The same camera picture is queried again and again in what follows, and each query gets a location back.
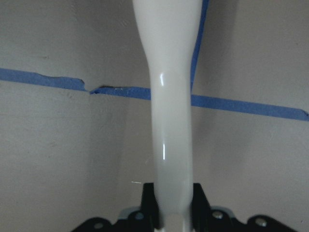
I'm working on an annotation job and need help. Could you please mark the beige hand brush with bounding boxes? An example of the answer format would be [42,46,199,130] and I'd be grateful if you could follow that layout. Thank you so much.
[133,0,202,232]

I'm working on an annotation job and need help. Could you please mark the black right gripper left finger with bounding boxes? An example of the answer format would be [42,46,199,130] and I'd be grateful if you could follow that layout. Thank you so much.
[73,183,159,232]

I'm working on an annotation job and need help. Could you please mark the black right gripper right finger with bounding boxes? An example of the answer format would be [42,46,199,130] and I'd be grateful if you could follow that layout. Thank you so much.
[192,183,295,232]

